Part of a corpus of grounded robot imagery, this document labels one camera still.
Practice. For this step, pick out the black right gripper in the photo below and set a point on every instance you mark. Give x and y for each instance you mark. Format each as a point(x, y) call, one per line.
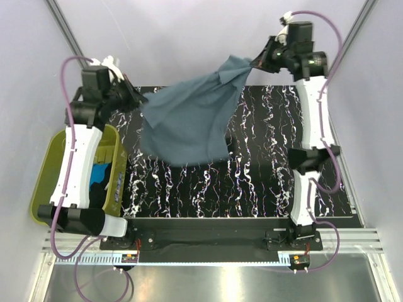
point(261, 61)

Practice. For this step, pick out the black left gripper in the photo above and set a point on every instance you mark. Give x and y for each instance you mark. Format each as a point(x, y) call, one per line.
point(135, 99)

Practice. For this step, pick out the slate blue t shirt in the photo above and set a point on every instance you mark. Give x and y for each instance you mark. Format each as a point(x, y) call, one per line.
point(185, 124)

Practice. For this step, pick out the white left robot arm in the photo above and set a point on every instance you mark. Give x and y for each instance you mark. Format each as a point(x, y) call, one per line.
point(87, 221)

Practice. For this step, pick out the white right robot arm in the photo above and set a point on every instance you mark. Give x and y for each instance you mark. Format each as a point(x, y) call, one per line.
point(317, 146)

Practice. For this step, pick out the olive green plastic bin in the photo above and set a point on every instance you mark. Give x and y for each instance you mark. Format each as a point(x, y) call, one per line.
point(92, 146)

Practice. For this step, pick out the bright blue t shirt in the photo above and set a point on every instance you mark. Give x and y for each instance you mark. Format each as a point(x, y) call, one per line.
point(100, 174)

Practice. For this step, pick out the black t shirt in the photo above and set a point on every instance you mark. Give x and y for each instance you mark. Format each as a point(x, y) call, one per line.
point(97, 195)

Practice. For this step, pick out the left connector box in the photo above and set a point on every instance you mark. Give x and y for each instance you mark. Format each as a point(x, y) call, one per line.
point(130, 258)

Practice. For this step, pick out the connector box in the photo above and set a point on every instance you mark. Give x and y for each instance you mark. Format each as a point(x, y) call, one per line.
point(300, 260)
point(130, 258)

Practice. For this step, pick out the right connector box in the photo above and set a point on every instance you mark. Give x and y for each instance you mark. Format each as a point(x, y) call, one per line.
point(300, 260)

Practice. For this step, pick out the right upright frame post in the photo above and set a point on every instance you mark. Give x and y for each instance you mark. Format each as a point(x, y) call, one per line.
point(360, 20)

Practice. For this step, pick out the upright frame post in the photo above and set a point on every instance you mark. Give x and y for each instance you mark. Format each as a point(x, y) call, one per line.
point(360, 20)
point(64, 27)

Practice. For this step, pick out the left upright frame post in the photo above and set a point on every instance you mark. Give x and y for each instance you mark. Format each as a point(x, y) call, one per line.
point(64, 27)

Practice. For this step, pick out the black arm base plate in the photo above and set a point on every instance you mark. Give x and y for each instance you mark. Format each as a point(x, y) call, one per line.
point(217, 236)

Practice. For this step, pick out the aluminium frame rail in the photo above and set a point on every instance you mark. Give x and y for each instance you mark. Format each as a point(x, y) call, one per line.
point(352, 240)

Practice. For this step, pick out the white slotted cable duct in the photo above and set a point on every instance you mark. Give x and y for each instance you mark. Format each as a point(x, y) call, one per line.
point(176, 259)

